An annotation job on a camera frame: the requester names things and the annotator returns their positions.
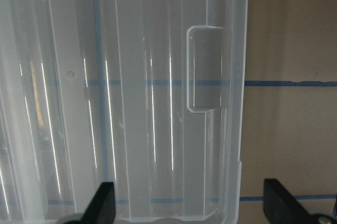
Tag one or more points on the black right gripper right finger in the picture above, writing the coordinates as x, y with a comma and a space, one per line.
281, 207

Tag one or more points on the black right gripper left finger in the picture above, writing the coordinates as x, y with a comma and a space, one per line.
101, 209

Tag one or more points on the clear plastic box lid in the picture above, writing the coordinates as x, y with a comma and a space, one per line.
146, 94

